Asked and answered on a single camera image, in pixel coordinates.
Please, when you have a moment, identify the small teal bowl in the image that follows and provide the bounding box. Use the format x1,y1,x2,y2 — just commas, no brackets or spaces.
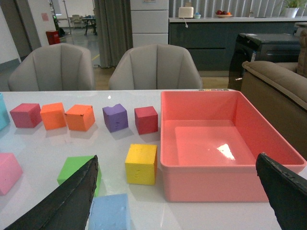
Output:
193,12,201,19

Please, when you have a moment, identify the grey chair left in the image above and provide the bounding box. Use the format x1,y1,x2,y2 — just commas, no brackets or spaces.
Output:
8,43,95,92

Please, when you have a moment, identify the magenta foam block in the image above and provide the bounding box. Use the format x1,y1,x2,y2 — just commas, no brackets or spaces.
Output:
10,103,42,128

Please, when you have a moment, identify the purple foam block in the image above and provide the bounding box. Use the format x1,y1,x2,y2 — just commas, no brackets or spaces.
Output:
102,103,129,133

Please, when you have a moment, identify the orange foam block left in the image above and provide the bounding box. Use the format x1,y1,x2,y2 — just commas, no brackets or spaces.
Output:
40,103,67,130

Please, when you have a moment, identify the beige sofa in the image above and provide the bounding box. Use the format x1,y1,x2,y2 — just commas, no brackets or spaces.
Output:
241,30,307,158

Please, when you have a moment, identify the grey chair right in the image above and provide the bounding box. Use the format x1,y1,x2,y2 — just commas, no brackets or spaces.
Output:
108,44,203,90

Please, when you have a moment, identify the orange foam block right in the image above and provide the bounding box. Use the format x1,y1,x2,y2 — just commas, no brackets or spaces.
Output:
65,104,95,131

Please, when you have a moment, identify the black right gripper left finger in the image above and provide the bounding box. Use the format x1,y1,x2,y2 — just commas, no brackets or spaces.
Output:
6,155,98,230

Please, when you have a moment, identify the grey chair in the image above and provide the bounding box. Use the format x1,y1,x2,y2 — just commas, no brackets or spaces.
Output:
108,44,203,90
8,43,95,92

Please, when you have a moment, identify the red foam block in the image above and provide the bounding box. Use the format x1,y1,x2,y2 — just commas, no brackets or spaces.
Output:
134,106,158,135

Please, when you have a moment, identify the grey curtain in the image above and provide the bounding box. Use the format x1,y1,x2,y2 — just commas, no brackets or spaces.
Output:
94,0,133,68

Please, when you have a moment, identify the dark grey counter cabinet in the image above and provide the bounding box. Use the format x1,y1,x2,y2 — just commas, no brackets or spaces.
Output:
168,17,307,71

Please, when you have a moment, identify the pink foam block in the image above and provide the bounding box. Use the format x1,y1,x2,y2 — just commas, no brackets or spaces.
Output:
0,153,23,196

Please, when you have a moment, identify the red bin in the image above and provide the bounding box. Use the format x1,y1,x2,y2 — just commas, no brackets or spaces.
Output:
46,31,60,45

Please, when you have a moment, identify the cyan foam block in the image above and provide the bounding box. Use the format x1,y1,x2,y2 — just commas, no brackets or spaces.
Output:
0,93,10,130

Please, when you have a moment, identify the white toaster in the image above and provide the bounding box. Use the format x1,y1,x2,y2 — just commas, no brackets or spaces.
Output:
178,7,194,19

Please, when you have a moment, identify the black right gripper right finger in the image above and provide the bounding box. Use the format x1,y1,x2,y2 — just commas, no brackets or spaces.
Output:
256,153,307,230

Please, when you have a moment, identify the light blue foam block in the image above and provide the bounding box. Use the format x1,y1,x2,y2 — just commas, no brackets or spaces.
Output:
88,194,131,230

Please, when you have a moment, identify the yellow foam block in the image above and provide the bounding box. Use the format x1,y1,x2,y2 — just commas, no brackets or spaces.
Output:
125,144,157,185

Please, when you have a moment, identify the potted plant white pot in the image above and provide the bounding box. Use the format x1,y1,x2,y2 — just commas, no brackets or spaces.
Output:
280,0,307,18

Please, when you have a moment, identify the green foam block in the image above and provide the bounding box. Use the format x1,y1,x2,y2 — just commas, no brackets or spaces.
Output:
57,155,102,198

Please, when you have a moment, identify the fruit plate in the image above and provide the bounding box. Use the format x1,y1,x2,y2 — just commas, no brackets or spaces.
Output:
215,10,232,18

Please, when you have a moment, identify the orange foam block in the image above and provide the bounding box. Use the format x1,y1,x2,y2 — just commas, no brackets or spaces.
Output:
40,103,67,130
65,104,95,131

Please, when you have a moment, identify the white drawer cabinet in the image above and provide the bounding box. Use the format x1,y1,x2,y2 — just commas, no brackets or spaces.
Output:
130,0,169,47

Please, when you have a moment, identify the black appliance box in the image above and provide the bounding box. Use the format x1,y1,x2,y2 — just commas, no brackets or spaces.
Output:
228,33,300,91

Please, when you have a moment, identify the pink plastic bin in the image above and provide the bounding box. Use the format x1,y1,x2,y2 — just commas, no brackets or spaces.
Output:
160,90,307,202

